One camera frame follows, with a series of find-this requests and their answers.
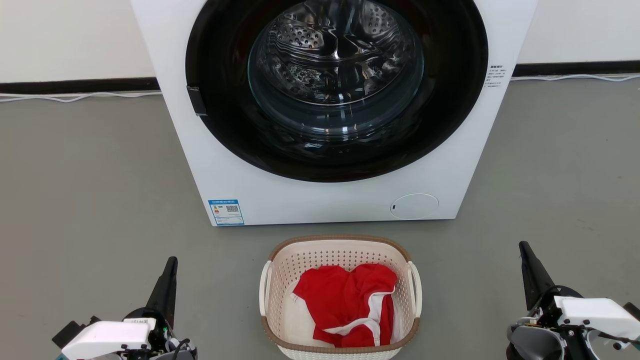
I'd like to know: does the black door handle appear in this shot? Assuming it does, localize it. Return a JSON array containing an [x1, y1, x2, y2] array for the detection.
[[187, 86, 208, 117]]

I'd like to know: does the blue energy label sticker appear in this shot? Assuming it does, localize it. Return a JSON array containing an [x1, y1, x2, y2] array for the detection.
[[208, 199, 245, 226]]

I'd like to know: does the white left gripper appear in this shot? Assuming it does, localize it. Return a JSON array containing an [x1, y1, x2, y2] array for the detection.
[[61, 256, 179, 360]]

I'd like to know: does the round white filter cover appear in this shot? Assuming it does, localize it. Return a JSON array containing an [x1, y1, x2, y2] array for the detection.
[[390, 193, 440, 220]]

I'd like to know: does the red garment white trim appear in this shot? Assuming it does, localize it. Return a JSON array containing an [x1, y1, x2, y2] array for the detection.
[[292, 263, 399, 348]]

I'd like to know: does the black baseboard strip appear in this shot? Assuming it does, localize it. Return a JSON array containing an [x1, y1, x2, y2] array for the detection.
[[0, 77, 161, 95], [512, 61, 640, 77]]

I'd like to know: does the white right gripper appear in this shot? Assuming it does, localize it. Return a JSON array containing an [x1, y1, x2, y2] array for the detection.
[[518, 241, 640, 351]]

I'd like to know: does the white floor cable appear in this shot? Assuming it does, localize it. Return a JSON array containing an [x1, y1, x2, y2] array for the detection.
[[510, 73, 640, 83], [0, 90, 163, 104]]

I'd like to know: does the white perforated laundry basket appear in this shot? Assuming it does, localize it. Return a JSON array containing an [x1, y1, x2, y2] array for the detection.
[[258, 235, 423, 360]]

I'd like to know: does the black round washer door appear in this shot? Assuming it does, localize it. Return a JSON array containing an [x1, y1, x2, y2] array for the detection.
[[185, 0, 489, 183]]

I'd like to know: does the small text sticker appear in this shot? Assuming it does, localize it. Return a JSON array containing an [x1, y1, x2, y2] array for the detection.
[[484, 64, 508, 89]]

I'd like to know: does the steel washer drum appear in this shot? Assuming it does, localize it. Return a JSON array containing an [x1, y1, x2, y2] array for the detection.
[[248, 0, 425, 107]]

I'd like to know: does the white front-load washing machine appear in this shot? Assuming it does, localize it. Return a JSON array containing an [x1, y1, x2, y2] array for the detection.
[[131, 0, 539, 227]]

